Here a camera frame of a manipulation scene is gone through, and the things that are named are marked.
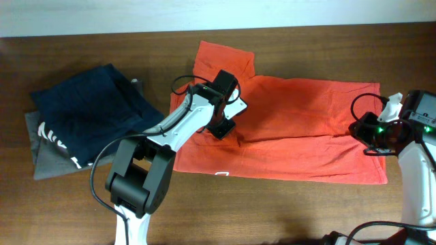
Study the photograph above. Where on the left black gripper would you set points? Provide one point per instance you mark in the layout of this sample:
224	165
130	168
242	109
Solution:
222	131

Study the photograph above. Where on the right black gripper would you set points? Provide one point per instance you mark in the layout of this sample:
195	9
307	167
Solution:
361	132

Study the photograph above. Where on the red orange t-shirt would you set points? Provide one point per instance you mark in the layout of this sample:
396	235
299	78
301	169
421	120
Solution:
292	129

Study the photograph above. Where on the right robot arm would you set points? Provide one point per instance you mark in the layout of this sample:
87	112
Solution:
416	156

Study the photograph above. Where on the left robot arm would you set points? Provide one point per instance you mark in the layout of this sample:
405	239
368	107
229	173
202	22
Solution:
140	174

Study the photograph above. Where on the folded navy blue t-shirt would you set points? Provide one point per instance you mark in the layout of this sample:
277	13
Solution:
89	110

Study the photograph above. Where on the folded grey t-shirt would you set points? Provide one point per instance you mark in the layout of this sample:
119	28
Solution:
51	160

